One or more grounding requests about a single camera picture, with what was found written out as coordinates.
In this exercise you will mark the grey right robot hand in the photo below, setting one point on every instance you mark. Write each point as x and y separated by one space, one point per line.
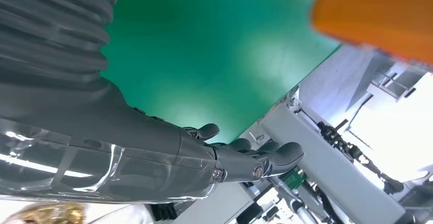
101 148

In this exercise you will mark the gold foil snack wrapper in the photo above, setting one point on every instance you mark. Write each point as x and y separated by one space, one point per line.
50 214

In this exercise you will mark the grey-white wheeled machine base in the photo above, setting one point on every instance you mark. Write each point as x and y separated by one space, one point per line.
328 171

